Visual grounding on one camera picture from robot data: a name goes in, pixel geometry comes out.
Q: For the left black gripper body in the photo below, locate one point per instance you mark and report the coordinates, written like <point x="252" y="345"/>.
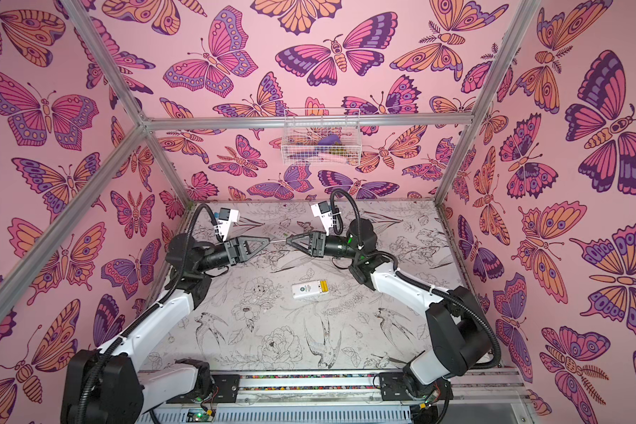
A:
<point x="218" y="257"/>

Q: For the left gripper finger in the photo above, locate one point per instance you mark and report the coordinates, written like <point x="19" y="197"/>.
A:
<point x="247" y="253"/>
<point x="253" y="242"/>

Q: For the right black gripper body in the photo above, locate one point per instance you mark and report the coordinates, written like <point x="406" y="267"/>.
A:
<point x="319" y="244"/>

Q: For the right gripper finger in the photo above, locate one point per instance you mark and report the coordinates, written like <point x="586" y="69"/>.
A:
<point x="302" y="238"/>
<point x="301" y="246"/>

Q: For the white remote control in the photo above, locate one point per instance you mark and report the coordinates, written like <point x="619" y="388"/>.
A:
<point x="304" y="290"/>

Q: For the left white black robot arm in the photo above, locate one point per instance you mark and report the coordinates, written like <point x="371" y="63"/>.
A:
<point x="106" y="385"/>

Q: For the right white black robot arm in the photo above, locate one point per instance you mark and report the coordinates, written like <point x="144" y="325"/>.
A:
<point x="460" y="335"/>

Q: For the purple item in basket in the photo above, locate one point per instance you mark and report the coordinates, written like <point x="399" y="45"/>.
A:
<point x="329" y="141"/>

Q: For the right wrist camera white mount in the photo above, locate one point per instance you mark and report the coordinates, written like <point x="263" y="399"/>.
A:
<point x="324" y="212"/>

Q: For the white wire basket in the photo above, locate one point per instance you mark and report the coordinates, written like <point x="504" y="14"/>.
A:
<point x="322" y="136"/>

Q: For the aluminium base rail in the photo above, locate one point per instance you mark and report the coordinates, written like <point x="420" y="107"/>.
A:
<point x="350" y="396"/>

